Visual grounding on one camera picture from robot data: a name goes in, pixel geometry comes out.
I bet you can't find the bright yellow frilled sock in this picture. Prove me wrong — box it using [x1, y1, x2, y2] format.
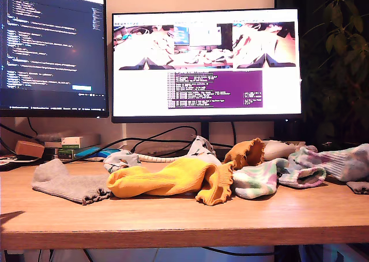
[106, 157, 236, 207]

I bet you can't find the pastel tie-dye sock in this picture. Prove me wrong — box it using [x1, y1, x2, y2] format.
[232, 157, 327, 200]
[288, 143, 369, 183]

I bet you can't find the pale toucan print sock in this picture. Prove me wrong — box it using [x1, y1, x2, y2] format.
[103, 149, 142, 174]
[184, 135, 223, 166]

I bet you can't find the bright white computer monitor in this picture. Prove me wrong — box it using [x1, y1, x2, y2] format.
[111, 7, 303, 124]

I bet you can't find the mustard frilled sock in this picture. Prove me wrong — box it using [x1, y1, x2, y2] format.
[223, 137, 266, 170]

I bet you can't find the blue flat object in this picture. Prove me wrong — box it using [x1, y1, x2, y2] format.
[74, 146, 122, 161]

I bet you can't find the white and green box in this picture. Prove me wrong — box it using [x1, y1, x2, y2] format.
[61, 136, 84, 150]

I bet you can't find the small green box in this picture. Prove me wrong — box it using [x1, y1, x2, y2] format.
[57, 148, 76, 161]

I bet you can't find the dark code computer monitor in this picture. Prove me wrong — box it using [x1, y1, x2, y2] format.
[0, 0, 110, 119]

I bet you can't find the small brown wooden box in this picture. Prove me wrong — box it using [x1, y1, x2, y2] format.
[14, 140, 46, 159]

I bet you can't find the black table leg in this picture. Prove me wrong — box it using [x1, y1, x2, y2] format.
[273, 244, 300, 262]

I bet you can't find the green leafy house plant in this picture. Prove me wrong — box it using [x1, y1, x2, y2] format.
[299, 0, 369, 149]

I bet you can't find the black desk cable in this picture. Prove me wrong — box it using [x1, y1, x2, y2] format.
[131, 126, 199, 156]
[65, 136, 234, 162]

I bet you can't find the white braided usb cable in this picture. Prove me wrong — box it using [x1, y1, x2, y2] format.
[137, 154, 187, 163]

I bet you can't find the black monitor cable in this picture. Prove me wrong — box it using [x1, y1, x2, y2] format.
[27, 117, 40, 136]
[0, 123, 38, 139]
[230, 121, 238, 146]

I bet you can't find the black hanging cable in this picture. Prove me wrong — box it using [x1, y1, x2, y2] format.
[201, 246, 276, 257]

